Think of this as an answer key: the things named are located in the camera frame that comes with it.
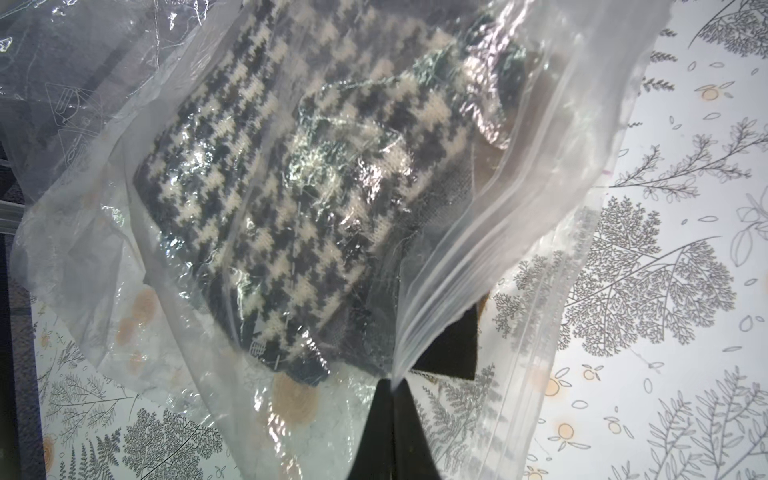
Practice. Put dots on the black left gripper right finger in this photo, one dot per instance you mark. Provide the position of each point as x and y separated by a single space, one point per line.
412 454

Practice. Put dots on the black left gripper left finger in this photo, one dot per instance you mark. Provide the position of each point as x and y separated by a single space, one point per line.
375 457

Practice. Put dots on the black white houndstooth scarf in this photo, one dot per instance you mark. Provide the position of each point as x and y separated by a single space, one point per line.
314 160

